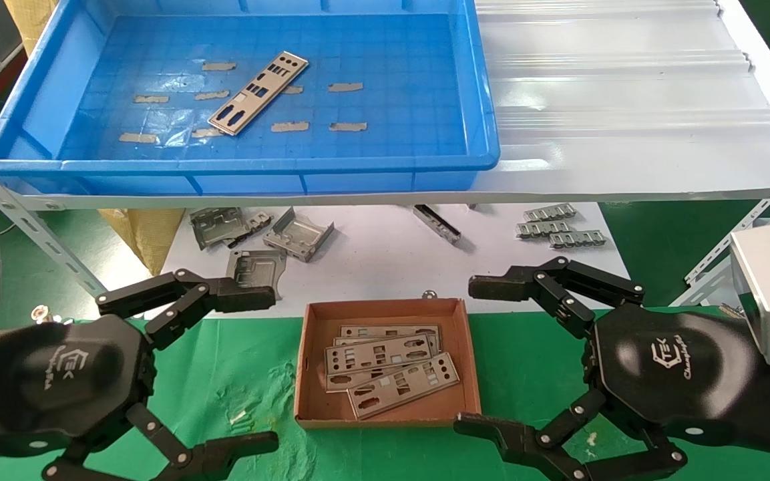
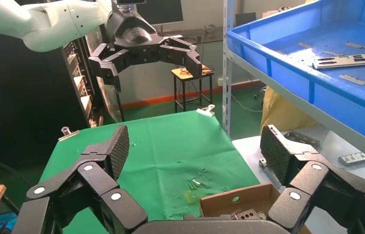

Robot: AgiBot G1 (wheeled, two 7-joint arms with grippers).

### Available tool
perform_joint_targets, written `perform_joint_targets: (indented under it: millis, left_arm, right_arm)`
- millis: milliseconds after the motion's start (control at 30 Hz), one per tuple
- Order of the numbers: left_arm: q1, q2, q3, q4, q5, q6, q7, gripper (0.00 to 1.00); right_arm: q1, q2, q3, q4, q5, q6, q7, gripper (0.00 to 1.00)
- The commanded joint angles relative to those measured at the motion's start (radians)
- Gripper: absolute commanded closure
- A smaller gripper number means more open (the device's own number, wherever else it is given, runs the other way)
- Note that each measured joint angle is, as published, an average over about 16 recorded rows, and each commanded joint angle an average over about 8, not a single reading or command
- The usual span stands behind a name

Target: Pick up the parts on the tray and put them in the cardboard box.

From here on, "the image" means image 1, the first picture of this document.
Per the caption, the yellow woven sack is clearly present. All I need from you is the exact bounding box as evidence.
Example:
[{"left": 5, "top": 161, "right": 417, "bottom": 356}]
[
  {"left": 4, "top": 0, "right": 59, "bottom": 57},
  {"left": 98, "top": 208, "right": 186, "bottom": 276}
]

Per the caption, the toothed metal strip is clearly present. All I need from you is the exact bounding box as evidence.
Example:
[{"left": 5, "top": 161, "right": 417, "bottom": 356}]
[
  {"left": 549, "top": 230, "right": 607, "bottom": 249},
  {"left": 516, "top": 220, "right": 574, "bottom": 238},
  {"left": 524, "top": 203, "right": 577, "bottom": 222}
]

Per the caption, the blue plastic tray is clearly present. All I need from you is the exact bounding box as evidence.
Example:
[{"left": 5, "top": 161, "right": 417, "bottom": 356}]
[{"left": 0, "top": 0, "right": 500, "bottom": 196}]

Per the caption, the brown cardboard box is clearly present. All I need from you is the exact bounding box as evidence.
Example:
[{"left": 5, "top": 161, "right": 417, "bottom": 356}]
[{"left": 293, "top": 298, "right": 483, "bottom": 429}]

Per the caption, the metal io shield plate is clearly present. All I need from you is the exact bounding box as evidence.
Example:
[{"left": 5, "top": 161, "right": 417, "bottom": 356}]
[
  {"left": 326, "top": 371, "right": 415, "bottom": 394},
  {"left": 346, "top": 352, "right": 460, "bottom": 420},
  {"left": 338, "top": 324, "right": 441, "bottom": 351},
  {"left": 208, "top": 51, "right": 309, "bottom": 136},
  {"left": 324, "top": 334, "right": 441, "bottom": 377}
]

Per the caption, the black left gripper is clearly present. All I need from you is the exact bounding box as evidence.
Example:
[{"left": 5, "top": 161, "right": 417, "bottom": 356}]
[{"left": 0, "top": 314, "right": 280, "bottom": 481}]

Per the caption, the perforated metal shelf leg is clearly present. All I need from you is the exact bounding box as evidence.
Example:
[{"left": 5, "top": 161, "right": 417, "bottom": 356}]
[
  {"left": 0, "top": 137, "right": 110, "bottom": 299},
  {"left": 670, "top": 190, "right": 770, "bottom": 308}
]

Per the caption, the green cloth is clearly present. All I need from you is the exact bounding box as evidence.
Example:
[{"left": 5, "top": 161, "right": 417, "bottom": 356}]
[{"left": 0, "top": 306, "right": 770, "bottom": 481}]

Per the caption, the flat stamped metal plate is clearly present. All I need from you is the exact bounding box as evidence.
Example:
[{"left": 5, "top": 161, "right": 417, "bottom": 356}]
[{"left": 226, "top": 249, "right": 287, "bottom": 299}]

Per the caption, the long narrow metal strip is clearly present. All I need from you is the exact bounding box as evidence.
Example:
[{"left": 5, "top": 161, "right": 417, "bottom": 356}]
[{"left": 413, "top": 204, "right": 461, "bottom": 244}]

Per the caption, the silver binder clip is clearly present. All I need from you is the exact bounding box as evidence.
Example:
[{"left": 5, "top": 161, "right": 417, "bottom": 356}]
[{"left": 32, "top": 305, "right": 77, "bottom": 327}]

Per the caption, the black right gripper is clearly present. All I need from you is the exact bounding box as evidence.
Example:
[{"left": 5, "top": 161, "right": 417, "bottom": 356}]
[{"left": 453, "top": 256, "right": 764, "bottom": 481}]

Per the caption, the open metal tray bracket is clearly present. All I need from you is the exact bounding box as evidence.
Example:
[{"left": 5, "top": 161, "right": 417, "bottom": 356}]
[{"left": 263, "top": 207, "right": 335, "bottom": 263}]

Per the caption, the bent metal bracket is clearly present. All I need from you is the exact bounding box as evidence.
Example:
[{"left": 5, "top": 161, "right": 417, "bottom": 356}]
[{"left": 190, "top": 207, "right": 250, "bottom": 251}]

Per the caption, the white paper board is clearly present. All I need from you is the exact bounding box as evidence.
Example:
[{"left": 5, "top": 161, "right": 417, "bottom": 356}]
[{"left": 144, "top": 204, "right": 632, "bottom": 320}]

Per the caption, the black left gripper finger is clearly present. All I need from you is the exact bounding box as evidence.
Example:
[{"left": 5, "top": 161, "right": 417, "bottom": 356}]
[{"left": 96, "top": 269, "right": 277, "bottom": 351}]

